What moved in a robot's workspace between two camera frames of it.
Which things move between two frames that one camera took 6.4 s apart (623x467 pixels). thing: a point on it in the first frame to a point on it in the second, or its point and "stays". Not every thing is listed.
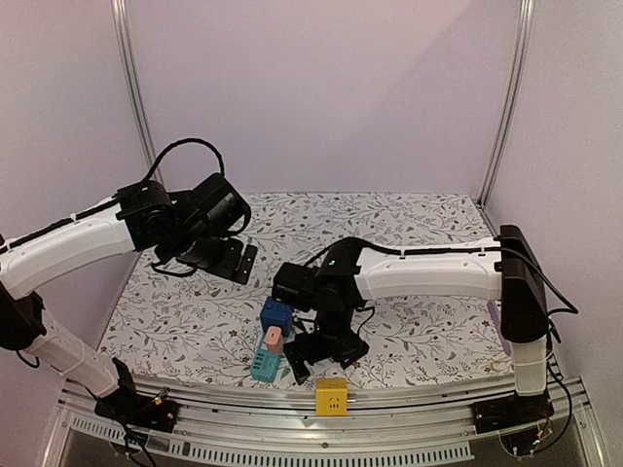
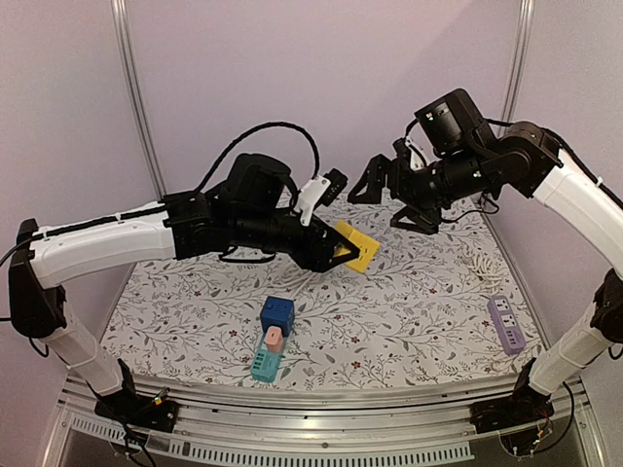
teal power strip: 265,365 stays
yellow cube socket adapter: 331,397 to 367,246
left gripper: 228,264 to 319,260
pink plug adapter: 274,339 stays
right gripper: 320,350 to 406,186
